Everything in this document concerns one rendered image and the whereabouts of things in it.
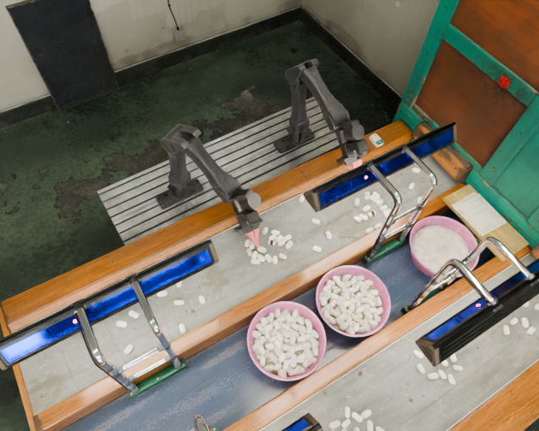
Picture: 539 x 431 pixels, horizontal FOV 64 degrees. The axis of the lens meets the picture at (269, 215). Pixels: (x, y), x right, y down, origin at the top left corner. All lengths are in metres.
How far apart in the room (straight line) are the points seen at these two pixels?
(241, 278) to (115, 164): 1.58
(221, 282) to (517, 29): 1.30
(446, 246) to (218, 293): 0.91
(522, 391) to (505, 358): 0.11
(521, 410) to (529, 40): 1.17
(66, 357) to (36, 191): 1.56
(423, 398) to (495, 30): 1.24
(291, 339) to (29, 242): 1.77
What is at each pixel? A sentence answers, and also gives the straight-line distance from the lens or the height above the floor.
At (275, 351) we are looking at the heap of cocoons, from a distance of 1.52.
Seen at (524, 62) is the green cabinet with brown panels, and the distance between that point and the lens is 1.71.
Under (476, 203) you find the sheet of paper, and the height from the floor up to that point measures 0.78.
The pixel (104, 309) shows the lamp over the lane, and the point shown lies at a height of 1.08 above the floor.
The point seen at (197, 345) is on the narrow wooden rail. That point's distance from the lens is 1.52.
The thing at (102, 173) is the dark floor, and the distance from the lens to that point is 2.94.
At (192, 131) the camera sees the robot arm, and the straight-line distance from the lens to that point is 1.52.
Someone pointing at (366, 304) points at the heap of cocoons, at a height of 0.74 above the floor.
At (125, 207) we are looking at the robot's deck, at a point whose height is 0.67.
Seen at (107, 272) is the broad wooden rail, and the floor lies 0.76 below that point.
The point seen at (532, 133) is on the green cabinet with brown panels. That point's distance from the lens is 1.75.
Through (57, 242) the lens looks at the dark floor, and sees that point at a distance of 2.75.
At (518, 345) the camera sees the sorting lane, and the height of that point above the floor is 0.74.
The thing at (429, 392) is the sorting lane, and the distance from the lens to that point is 1.60.
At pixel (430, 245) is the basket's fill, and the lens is 1.82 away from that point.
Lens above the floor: 2.21
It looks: 58 degrees down
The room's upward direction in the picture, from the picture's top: 4 degrees clockwise
